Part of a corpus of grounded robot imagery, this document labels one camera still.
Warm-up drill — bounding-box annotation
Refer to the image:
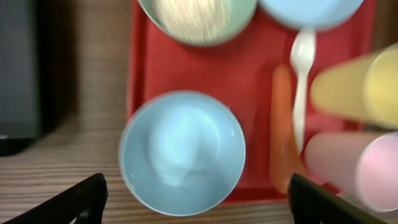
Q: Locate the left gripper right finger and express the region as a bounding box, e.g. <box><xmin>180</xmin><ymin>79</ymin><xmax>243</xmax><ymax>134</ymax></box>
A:
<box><xmin>288</xmin><ymin>174</ymin><xmax>386</xmax><ymax>224</ymax></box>

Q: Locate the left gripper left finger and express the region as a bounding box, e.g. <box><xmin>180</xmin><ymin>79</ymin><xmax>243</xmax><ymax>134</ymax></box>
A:
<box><xmin>4</xmin><ymin>173</ymin><xmax>108</xmax><ymax>224</ymax></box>

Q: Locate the light blue bowl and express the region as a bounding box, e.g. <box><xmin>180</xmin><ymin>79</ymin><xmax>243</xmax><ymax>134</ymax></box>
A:
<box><xmin>119</xmin><ymin>91</ymin><xmax>246</xmax><ymax>217</ymax></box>

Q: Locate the green bowl with rice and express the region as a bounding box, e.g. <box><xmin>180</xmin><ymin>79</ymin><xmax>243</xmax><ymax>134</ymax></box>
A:
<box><xmin>138</xmin><ymin>0</ymin><xmax>257</xmax><ymax>47</ymax></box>

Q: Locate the orange carrot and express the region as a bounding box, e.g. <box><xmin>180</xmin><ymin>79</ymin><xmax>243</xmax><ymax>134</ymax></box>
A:
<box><xmin>269</xmin><ymin>64</ymin><xmax>306</xmax><ymax>194</ymax></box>

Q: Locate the pink cup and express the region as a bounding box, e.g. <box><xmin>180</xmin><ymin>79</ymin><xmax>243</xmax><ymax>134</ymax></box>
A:
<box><xmin>304</xmin><ymin>132</ymin><xmax>397</xmax><ymax>212</ymax></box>

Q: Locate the yellow cup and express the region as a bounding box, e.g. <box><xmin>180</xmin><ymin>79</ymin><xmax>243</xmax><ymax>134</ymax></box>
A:
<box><xmin>310</xmin><ymin>43</ymin><xmax>397</xmax><ymax>129</ymax></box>

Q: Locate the red serving tray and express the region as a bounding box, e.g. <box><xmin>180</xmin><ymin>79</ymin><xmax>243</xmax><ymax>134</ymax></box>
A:
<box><xmin>127</xmin><ymin>0</ymin><xmax>376</xmax><ymax>204</ymax></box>

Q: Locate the black plastic tray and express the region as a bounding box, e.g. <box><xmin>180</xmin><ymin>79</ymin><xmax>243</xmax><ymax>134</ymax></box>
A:
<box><xmin>1</xmin><ymin>0</ymin><xmax>42</xmax><ymax>157</ymax></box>

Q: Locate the white plastic spoon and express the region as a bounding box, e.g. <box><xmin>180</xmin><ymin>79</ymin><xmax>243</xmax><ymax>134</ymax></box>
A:
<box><xmin>290</xmin><ymin>28</ymin><xmax>317</xmax><ymax>154</ymax></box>

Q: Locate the light blue plate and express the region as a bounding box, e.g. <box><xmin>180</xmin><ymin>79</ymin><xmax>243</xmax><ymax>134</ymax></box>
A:
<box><xmin>258</xmin><ymin>0</ymin><xmax>364</xmax><ymax>30</ymax></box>

